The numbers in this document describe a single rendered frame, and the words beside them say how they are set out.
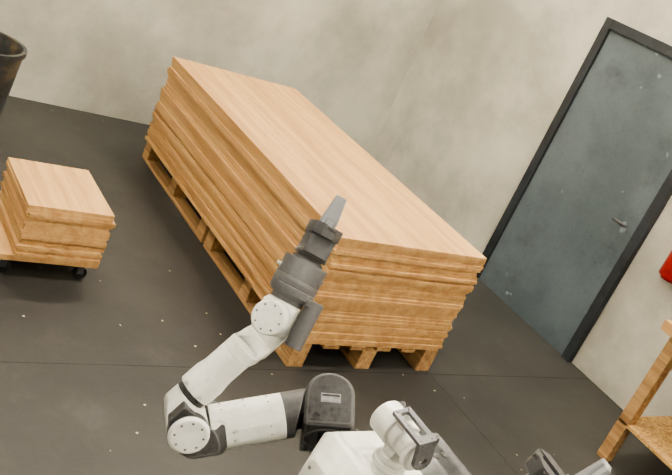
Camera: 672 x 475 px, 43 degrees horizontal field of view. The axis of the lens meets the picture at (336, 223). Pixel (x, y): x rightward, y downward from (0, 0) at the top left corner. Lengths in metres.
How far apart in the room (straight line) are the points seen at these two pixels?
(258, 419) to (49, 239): 2.78
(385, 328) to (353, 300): 0.34
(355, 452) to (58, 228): 2.93
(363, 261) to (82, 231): 1.38
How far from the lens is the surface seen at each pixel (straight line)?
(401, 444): 1.51
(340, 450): 1.59
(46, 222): 4.28
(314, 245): 1.58
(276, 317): 1.57
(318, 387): 1.70
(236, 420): 1.68
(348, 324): 4.53
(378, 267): 4.39
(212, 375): 1.63
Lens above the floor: 2.22
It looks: 20 degrees down
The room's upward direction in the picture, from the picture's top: 24 degrees clockwise
